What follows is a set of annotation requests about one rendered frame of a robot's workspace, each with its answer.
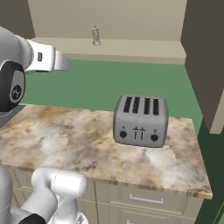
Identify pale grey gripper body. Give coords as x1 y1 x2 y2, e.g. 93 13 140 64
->
52 50 70 73

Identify beige cabinet door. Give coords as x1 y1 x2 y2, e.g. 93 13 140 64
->
180 0 224 136

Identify clear glass bottle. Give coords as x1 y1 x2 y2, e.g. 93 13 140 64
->
91 24 102 46

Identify grey four-slot toaster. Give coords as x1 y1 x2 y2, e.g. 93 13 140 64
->
112 94 170 149

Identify beige drawer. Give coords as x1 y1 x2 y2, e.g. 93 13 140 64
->
95 202 196 224
95 181 191 217

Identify beige lower drawer front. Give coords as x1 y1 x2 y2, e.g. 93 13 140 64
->
95 202 196 224

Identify beige open wall cabinet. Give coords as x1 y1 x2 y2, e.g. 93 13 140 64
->
26 0 188 66

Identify silver drawer handle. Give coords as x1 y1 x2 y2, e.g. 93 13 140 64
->
129 193 165 206

